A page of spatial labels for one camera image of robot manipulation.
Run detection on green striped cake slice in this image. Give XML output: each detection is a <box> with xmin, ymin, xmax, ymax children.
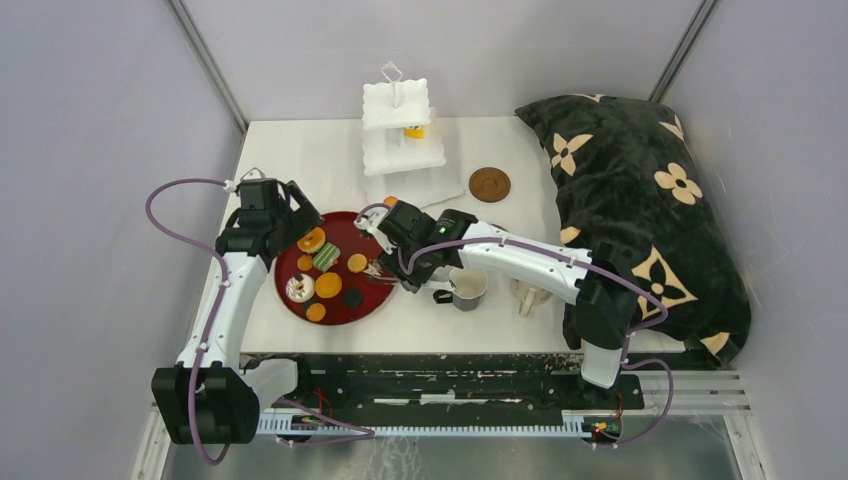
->
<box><xmin>312</xmin><ymin>242</ymin><xmax>341</xmax><ymax>272</ymax></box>

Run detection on dark red round tray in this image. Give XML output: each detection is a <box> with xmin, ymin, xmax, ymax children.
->
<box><xmin>273</xmin><ymin>211</ymin><xmax>394</xmax><ymax>326</ymax></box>

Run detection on round beige biscuit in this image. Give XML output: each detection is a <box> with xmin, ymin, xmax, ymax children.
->
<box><xmin>346</xmin><ymin>253</ymin><xmax>369</xmax><ymax>273</ymax></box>

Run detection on white three-tier dessert stand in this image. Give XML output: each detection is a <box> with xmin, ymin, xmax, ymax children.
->
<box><xmin>362</xmin><ymin>62</ymin><xmax>464</xmax><ymax>207</ymax></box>

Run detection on dark chocolate sandwich cookie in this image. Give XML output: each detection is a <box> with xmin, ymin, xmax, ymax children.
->
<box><xmin>343</xmin><ymin>289</ymin><xmax>364</xmax><ymax>310</ymax></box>

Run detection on yellow cake wedge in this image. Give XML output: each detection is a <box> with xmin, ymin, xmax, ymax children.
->
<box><xmin>403</xmin><ymin>125</ymin><xmax>426</xmax><ymax>140</ymax></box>

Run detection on metal serving tongs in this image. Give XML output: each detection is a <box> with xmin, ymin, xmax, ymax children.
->
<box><xmin>362</xmin><ymin>261</ymin><xmax>455</xmax><ymax>293</ymax></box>

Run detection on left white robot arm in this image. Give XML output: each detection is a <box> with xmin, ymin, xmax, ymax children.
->
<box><xmin>148</xmin><ymin>178</ymin><xmax>323</xmax><ymax>449</ymax></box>

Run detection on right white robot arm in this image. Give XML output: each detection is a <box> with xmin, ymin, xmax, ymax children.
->
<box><xmin>354</xmin><ymin>201</ymin><xmax>639</xmax><ymax>408</ymax></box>

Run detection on chocolate chip cookie upper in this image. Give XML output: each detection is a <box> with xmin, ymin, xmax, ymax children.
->
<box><xmin>296</xmin><ymin>254</ymin><xmax>313</xmax><ymax>272</ymax></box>

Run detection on chocolate chip cookie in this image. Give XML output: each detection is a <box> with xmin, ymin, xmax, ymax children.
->
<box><xmin>304</xmin><ymin>302</ymin><xmax>327</xmax><ymax>323</ymax></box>
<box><xmin>296</xmin><ymin>254</ymin><xmax>313</xmax><ymax>272</ymax></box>

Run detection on black white-lined mug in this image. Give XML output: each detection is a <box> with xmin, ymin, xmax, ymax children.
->
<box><xmin>432</xmin><ymin>268</ymin><xmax>488</xmax><ymax>312</ymax></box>

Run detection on large orange egg tart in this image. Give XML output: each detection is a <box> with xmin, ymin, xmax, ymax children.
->
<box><xmin>315</xmin><ymin>272</ymin><xmax>343</xmax><ymax>299</ymax></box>

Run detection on white chocolate-drizzled donut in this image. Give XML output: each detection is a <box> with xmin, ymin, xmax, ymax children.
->
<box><xmin>284</xmin><ymin>273</ymin><xmax>315</xmax><ymax>304</ymax></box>

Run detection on far brown wooden coaster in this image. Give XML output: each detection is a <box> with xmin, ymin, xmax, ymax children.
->
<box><xmin>468</xmin><ymin>167</ymin><xmax>511</xmax><ymax>203</ymax></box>

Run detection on chocolate chip cookie lower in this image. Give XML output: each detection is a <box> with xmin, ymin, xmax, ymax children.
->
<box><xmin>304</xmin><ymin>302</ymin><xmax>327</xmax><ymax>323</ymax></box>

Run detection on cream green-lined mug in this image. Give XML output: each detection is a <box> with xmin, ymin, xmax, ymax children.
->
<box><xmin>510</xmin><ymin>279</ymin><xmax>552</xmax><ymax>317</ymax></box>

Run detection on black floral pillow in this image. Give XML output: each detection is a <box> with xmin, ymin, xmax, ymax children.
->
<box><xmin>516</xmin><ymin>94</ymin><xmax>751</xmax><ymax>368</ymax></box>

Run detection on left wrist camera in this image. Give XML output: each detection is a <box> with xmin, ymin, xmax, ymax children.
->
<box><xmin>223</xmin><ymin>167</ymin><xmax>266</xmax><ymax>194</ymax></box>

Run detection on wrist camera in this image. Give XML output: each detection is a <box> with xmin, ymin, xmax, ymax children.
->
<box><xmin>223</xmin><ymin>167</ymin><xmax>266</xmax><ymax>194</ymax></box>
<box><xmin>354</xmin><ymin>208</ymin><xmax>388</xmax><ymax>237</ymax></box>

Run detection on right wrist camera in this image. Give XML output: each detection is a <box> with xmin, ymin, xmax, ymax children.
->
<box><xmin>354</xmin><ymin>208</ymin><xmax>388</xmax><ymax>237</ymax></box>

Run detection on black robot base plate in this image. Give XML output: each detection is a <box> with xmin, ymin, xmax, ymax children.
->
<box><xmin>250</xmin><ymin>352</ymin><xmax>645</xmax><ymax>429</ymax></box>

